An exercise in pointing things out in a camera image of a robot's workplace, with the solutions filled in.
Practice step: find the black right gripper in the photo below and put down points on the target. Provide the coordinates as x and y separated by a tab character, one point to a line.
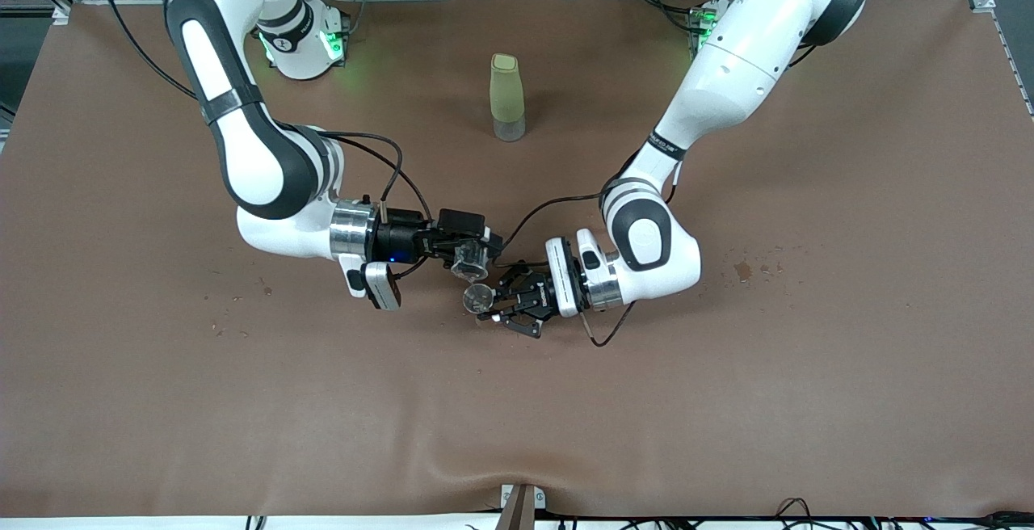
401	241

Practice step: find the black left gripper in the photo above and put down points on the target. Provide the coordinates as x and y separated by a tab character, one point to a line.
535	293

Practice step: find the clear glass measuring cup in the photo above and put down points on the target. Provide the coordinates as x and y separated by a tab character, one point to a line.
470	265

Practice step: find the metal double jigger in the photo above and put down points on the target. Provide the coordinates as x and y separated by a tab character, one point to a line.
477	298

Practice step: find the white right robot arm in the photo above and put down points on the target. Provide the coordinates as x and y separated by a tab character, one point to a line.
258	166

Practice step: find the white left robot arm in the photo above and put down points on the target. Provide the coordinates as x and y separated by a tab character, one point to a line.
646	239

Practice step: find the green sleeved shaker bottle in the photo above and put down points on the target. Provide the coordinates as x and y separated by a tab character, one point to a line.
506	98

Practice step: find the brown table mat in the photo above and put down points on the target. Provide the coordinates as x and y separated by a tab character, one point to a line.
517	433

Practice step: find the aluminium camera post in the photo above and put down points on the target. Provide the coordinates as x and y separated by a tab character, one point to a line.
521	510

